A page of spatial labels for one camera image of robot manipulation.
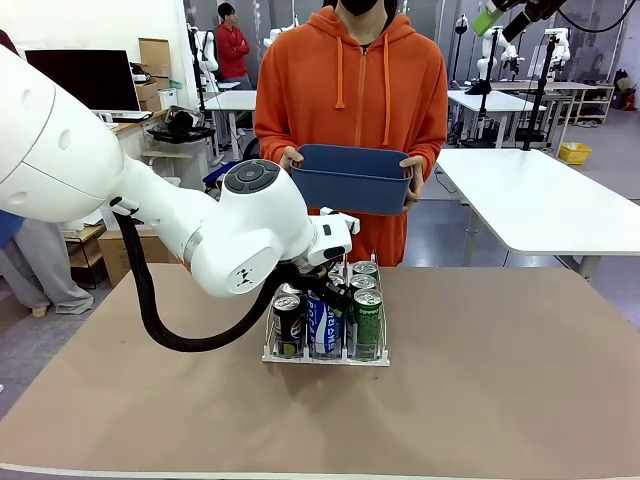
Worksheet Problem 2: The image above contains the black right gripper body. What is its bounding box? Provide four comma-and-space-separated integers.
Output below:
487, 0, 566, 19

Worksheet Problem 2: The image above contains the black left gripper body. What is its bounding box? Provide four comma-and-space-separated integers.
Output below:
277, 258, 335, 292

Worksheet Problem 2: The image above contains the black can with red logo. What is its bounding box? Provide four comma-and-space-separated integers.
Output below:
271, 293, 308, 359

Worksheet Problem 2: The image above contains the blue plastic basket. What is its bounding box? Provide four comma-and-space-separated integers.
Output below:
289, 143, 414, 216

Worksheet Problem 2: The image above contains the person's right forearm orange sleeve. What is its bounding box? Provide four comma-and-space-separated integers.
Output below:
253, 117, 296, 161

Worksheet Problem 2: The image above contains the person's left forearm orange sleeve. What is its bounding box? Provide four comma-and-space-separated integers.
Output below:
412, 119, 449, 174

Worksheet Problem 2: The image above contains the person's right hand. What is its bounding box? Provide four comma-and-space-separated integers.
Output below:
279, 146, 305, 174

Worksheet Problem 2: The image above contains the person's left hand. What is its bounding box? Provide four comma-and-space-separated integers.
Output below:
399, 155, 426, 204

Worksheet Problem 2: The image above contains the black light stand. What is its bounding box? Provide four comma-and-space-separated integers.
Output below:
452, 13, 471, 146

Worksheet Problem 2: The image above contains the clear acrylic can rack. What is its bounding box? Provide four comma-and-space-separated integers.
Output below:
261, 247, 392, 368

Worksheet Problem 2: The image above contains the white office table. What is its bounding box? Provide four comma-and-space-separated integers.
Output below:
447, 89, 549, 149
203, 89, 259, 161

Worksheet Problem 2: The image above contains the black tripod stand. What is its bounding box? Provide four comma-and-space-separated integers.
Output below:
522, 30, 561, 152

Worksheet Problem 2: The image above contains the wooden shelf table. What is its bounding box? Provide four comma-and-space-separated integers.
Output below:
492, 79, 616, 126

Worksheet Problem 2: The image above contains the black pole stand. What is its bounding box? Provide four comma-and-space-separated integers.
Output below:
459, 29, 501, 149

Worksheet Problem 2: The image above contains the blue cloth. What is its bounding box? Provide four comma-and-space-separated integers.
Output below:
203, 167, 231, 189

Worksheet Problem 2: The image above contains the yellow plastic basket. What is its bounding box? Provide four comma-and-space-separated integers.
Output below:
558, 142, 593, 166

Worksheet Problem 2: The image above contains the person in orange hoodie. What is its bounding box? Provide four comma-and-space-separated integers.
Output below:
253, 0, 449, 267

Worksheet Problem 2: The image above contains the large brown cardboard box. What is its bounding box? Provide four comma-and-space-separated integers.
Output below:
98, 229, 181, 289

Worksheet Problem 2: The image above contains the large white table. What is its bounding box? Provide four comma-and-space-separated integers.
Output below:
434, 148, 640, 281

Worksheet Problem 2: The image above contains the black gear bundle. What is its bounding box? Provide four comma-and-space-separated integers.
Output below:
146, 105, 216, 146

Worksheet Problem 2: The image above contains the white desk with wood top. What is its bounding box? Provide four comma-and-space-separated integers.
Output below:
107, 112, 169, 166

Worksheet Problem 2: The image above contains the low wooden shelf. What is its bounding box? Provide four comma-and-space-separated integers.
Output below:
63, 224, 109, 291

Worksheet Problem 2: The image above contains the small brown cardboard box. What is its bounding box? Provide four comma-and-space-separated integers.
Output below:
134, 81, 162, 112

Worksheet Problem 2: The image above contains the person in red sweater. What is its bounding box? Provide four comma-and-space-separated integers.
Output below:
215, 2, 254, 91

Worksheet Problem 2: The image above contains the person in maroon top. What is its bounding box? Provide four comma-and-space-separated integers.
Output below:
0, 42, 96, 319

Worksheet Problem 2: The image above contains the open brown cardboard box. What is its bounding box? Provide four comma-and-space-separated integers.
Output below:
138, 37, 172, 81

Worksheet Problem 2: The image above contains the black computer monitor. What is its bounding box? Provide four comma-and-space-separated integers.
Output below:
24, 48, 142, 112

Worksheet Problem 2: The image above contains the black right arm cable sleeve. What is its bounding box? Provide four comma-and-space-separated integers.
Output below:
557, 0, 636, 34

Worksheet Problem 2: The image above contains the black arm cable sleeve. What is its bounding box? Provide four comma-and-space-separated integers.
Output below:
112, 197, 286, 353
557, 0, 636, 34

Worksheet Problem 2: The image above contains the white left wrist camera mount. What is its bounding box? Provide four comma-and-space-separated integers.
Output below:
319, 206, 362, 236

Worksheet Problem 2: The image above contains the black left arm cable sleeve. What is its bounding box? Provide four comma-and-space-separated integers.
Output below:
112, 197, 286, 353

